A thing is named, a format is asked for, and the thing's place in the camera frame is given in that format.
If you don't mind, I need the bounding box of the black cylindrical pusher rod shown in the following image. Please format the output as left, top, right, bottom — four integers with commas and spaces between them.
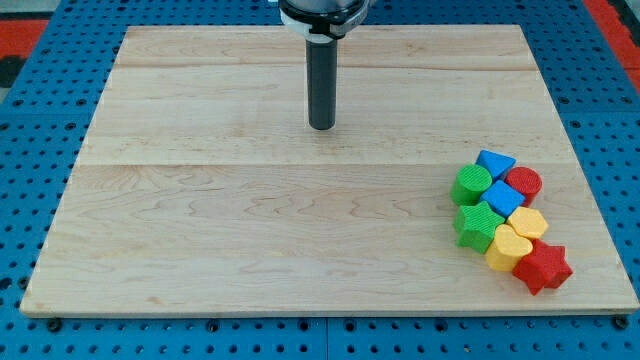
306, 40, 338, 131

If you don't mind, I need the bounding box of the black white robot end flange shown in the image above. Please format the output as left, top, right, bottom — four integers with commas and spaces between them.
277, 0, 369, 42

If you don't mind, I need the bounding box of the green circle block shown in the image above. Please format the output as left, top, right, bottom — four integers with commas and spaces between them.
450, 164, 493, 206

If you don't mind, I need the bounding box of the blue cube block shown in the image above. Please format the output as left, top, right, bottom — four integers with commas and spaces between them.
479, 180, 525, 218

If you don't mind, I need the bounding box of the red circle block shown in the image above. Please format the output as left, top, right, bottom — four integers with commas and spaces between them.
504, 167, 543, 207

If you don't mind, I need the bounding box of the light wooden board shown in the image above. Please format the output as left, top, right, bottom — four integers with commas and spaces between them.
20, 25, 639, 318

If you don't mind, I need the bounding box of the blue triangle block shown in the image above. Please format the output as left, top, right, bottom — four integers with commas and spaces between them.
475, 149, 516, 181

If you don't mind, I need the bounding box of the green star block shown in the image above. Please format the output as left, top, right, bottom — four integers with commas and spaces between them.
453, 201, 505, 254

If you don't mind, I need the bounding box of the yellow hexagon block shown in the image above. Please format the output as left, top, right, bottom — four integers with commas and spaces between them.
506, 207, 549, 239

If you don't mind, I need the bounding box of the yellow heart block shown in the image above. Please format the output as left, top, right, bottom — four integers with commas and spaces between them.
484, 224, 533, 272

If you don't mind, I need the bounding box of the red star block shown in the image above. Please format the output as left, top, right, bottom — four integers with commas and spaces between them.
512, 239, 573, 295

